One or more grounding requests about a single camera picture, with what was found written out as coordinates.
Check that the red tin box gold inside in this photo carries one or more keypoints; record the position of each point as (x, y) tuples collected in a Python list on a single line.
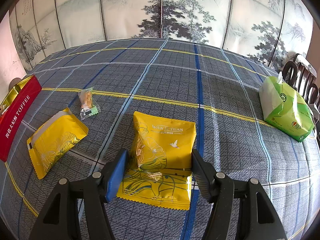
[(20, 115)]

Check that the dark wooden chair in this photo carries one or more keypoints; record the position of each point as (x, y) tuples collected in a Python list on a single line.
[(316, 92), (298, 72)]

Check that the yellow snack packet bird print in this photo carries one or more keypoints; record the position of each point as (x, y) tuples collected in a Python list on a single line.
[(160, 142)]

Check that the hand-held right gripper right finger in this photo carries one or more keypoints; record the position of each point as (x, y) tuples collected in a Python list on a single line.
[(200, 177)]

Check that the painted landscape folding screen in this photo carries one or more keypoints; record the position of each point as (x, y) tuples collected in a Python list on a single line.
[(125, 10)]

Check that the blue plaid tablecloth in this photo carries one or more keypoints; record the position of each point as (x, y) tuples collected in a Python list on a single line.
[(225, 130)]

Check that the yellow packet with grey strip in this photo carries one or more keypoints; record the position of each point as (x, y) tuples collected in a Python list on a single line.
[(55, 140)]

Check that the green tissue pack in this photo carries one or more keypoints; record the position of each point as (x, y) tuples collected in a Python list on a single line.
[(287, 110)]

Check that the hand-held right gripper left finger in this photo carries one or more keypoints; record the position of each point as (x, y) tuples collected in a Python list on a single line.
[(116, 177)]

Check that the grey round object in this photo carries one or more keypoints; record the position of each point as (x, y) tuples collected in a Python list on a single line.
[(15, 83)]

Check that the small clear and green packet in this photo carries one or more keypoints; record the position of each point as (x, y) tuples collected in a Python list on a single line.
[(87, 100)]

